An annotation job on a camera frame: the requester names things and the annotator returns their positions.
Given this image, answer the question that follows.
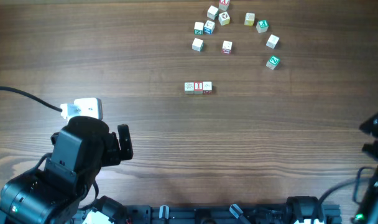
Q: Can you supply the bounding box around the wooden block blue side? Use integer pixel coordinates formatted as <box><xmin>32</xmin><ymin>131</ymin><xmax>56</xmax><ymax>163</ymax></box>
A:
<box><xmin>184</xmin><ymin>82</ymin><xmax>195</xmax><ymax>95</ymax></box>

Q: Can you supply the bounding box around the wooden block red letter I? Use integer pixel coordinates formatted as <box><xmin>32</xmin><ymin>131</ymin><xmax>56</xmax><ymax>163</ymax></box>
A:
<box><xmin>194</xmin><ymin>82</ymin><xmax>203</xmax><ymax>95</ymax></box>

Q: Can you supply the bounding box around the wooden block red letter side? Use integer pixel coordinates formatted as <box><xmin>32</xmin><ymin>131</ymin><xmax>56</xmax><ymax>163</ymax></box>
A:
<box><xmin>203</xmin><ymin>82</ymin><xmax>213</xmax><ymax>95</ymax></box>

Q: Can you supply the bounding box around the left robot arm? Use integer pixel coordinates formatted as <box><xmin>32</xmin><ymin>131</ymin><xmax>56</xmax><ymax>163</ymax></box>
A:
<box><xmin>0</xmin><ymin>116</ymin><xmax>133</xmax><ymax>223</ymax></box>

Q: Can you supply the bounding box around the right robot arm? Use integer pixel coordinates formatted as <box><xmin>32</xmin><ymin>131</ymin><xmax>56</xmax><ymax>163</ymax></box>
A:
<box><xmin>352</xmin><ymin>112</ymin><xmax>378</xmax><ymax>224</ymax></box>

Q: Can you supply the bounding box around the wooden block green letter Z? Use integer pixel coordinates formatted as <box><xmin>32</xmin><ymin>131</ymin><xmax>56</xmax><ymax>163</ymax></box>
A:
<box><xmin>266</xmin><ymin>55</ymin><xmax>280</xmax><ymax>70</ymax></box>

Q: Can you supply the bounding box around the plain pale wooden block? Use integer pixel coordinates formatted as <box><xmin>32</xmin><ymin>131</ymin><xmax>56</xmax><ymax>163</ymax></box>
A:
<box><xmin>266</xmin><ymin>34</ymin><xmax>279</xmax><ymax>49</ymax></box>

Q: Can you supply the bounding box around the wooden block green Z side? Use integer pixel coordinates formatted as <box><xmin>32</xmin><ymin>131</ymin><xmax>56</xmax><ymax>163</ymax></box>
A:
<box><xmin>194</xmin><ymin>22</ymin><xmax>204</xmax><ymax>35</ymax></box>

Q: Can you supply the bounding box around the wooden block red bottom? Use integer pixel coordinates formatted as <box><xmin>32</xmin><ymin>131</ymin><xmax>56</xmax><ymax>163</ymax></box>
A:
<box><xmin>222</xmin><ymin>40</ymin><xmax>233</xmax><ymax>54</ymax></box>

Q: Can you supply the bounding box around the wooden block blue picture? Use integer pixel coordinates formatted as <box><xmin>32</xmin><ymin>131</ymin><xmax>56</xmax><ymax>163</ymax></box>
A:
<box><xmin>203</xmin><ymin>20</ymin><xmax>215</xmax><ymax>34</ymax></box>

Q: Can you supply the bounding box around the wooden block yellow picture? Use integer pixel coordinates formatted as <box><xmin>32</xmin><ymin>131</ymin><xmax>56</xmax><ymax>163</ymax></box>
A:
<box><xmin>218</xmin><ymin>12</ymin><xmax>230</xmax><ymax>26</ymax></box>

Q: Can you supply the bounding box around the wooden block red letter X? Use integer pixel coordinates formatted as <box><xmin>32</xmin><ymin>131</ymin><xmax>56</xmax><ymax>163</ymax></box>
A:
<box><xmin>218</xmin><ymin>0</ymin><xmax>230</xmax><ymax>11</ymax></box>

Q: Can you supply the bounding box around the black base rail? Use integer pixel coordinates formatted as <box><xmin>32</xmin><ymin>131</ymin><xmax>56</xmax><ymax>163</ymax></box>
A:
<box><xmin>75</xmin><ymin>195</ymin><xmax>342</xmax><ymax>224</ymax></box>

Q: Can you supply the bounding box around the black left camera cable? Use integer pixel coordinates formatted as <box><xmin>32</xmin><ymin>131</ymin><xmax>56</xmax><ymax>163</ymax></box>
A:
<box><xmin>0</xmin><ymin>86</ymin><xmax>64</xmax><ymax>113</ymax></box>

